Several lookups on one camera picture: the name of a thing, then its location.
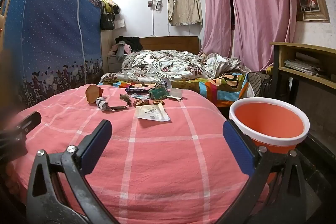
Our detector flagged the colourful patchwork bed sheet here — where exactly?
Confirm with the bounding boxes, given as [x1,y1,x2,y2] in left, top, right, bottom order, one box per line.
[115,73,250,109]

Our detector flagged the beige hanging towel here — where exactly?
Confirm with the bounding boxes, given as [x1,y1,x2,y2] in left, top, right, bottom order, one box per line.
[168,0,203,26]

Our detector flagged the wooden nightstand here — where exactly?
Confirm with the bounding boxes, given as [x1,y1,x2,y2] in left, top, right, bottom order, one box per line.
[107,53,126,72]

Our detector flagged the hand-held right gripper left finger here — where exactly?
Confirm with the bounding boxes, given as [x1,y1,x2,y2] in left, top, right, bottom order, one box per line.
[26,120,116,224]

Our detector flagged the yellow hanging clothes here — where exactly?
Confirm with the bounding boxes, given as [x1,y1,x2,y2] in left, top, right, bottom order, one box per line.
[101,0,120,14]

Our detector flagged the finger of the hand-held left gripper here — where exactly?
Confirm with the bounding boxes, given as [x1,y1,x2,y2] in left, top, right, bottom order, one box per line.
[16,111,42,132]

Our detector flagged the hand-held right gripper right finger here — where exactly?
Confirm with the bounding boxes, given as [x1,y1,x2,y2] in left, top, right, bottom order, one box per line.
[218,119,307,224]

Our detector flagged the green box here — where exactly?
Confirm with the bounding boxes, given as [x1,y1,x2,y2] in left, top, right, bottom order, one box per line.
[148,88,168,100]

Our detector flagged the black hanging bag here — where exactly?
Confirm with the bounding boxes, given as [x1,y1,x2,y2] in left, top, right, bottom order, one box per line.
[100,6,115,31]

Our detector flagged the floral quilt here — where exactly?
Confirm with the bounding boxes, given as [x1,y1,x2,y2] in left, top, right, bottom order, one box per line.
[101,49,250,83]

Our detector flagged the blue fabric wardrobe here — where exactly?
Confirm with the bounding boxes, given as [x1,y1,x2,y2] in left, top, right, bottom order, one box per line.
[3,0,104,109]

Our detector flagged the blue toothpaste tube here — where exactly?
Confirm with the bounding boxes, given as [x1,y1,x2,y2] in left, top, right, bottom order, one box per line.
[125,86,144,94]

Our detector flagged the stack of papers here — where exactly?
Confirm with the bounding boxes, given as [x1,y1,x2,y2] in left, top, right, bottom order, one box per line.
[283,59,326,76]

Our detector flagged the pile of clothes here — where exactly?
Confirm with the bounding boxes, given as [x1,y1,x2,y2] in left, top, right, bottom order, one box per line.
[110,35,142,60]

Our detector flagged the orange bin with white rim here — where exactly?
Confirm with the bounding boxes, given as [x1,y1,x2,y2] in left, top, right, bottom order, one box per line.
[229,98,310,185]

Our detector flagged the pink curtain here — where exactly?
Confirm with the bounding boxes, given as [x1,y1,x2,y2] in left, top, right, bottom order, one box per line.
[201,0,301,69]

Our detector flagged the white paper packet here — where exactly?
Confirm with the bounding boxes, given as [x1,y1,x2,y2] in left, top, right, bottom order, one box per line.
[136,105,171,123]

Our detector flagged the pink checked blanket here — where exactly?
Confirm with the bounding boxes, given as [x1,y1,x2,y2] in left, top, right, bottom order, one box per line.
[8,84,271,224]

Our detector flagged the clear plastic wrapper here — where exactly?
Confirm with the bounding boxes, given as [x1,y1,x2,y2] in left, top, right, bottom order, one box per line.
[168,90,183,102]

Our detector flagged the wooden headboard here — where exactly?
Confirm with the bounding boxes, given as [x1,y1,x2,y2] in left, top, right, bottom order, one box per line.
[139,36,201,55]

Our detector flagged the round brown wooden piece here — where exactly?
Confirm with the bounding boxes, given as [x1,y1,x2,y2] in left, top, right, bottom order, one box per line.
[85,84,103,104]

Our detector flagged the patterned wrapper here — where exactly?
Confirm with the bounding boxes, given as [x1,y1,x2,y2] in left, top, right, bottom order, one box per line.
[96,97,109,111]

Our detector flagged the wooden desk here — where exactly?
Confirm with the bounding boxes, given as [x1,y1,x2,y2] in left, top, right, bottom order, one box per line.
[270,42,336,122]

